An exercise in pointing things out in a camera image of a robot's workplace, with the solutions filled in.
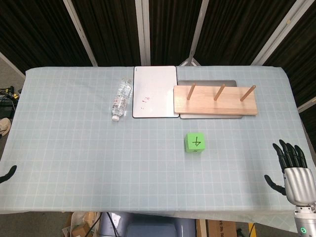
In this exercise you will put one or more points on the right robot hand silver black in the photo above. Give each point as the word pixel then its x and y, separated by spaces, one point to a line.
pixel 297 184

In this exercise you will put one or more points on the green cube with handwritten numbers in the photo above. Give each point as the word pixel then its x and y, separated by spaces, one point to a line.
pixel 195 142

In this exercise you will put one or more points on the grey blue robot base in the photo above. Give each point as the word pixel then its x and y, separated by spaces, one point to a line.
pixel 148 225

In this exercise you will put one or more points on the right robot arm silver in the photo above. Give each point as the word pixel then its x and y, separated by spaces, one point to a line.
pixel 304 222

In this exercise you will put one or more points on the brown printed cardboard box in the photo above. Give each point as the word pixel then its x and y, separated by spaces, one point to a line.
pixel 221 228

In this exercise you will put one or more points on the wooden board with three pegs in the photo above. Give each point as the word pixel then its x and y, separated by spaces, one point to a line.
pixel 214 105

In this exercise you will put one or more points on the grey closed laptop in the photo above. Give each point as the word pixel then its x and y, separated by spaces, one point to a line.
pixel 209 82

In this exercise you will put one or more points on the grey metal stand foot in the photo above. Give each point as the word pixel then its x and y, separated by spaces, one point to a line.
pixel 188 61

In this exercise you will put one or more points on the white dry-erase board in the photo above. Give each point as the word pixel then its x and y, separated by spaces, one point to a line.
pixel 154 92

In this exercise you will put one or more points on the clear plastic water bottle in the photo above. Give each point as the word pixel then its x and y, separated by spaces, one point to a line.
pixel 121 100

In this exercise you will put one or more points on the light blue checked tablecloth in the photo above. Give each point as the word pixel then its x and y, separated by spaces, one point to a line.
pixel 98 160

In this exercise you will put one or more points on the open cardboard box with papers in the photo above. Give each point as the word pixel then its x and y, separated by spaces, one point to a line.
pixel 82 224

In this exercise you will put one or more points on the dark brown curtain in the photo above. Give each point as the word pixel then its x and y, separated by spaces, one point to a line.
pixel 113 29

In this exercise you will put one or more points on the beige shoe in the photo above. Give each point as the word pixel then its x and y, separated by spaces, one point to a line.
pixel 4 126

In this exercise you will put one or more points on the white frame post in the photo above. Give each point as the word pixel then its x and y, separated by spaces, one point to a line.
pixel 196 27
pixel 143 32
pixel 80 32
pixel 307 103
pixel 274 34

